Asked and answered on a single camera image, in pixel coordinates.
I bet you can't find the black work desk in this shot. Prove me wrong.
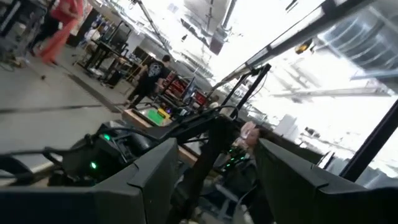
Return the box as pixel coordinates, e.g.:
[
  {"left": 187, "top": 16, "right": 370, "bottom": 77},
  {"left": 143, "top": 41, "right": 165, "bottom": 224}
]
[{"left": 76, "top": 20, "right": 133, "bottom": 88}]

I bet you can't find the black diagonal pole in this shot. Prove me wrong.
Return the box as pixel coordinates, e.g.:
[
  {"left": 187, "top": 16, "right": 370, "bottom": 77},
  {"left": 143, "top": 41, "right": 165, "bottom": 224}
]
[{"left": 338, "top": 99, "right": 398, "bottom": 184}]

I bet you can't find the yellow box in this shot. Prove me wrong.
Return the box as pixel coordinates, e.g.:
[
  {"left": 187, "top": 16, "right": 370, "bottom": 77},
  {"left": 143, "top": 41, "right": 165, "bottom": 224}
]
[{"left": 157, "top": 108, "right": 172, "bottom": 120}]

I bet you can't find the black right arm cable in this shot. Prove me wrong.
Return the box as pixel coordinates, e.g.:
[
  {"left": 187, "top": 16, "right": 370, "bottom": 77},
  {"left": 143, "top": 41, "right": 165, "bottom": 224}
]
[{"left": 0, "top": 126, "right": 156, "bottom": 180}]

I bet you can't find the green mat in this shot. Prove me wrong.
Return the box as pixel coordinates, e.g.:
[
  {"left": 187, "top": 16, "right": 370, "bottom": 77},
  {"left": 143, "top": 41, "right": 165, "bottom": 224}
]
[{"left": 146, "top": 108, "right": 165, "bottom": 126}]

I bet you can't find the black frame pole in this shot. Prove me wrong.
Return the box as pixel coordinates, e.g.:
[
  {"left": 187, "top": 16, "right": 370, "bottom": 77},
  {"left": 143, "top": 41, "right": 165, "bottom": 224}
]
[{"left": 220, "top": 63, "right": 272, "bottom": 119}]

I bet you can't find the red storage rack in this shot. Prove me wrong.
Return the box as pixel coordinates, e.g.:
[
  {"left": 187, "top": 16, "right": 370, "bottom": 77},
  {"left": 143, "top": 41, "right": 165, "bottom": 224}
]
[{"left": 161, "top": 73, "right": 209, "bottom": 108}]

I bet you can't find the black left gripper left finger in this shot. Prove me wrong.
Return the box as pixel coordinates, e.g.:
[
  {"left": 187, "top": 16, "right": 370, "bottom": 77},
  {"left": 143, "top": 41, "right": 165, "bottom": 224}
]
[{"left": 0, "top": 138, "right": 180, "bottom": 224}]

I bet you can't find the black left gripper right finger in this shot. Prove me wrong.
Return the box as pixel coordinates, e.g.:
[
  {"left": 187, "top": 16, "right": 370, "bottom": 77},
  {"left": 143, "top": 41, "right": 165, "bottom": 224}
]
[{"left": 254, "top": 138, "right": 398, "bottom": 224}]

